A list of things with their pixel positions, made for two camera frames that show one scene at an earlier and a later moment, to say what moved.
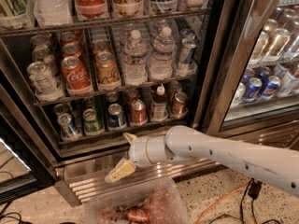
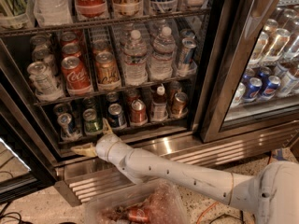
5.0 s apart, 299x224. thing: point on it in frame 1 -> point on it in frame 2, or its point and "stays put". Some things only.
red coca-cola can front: (74, 74) stays put
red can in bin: (138, 215) stays put
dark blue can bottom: (116, 117) stays put
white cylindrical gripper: (137, 153) -> (103, 146)
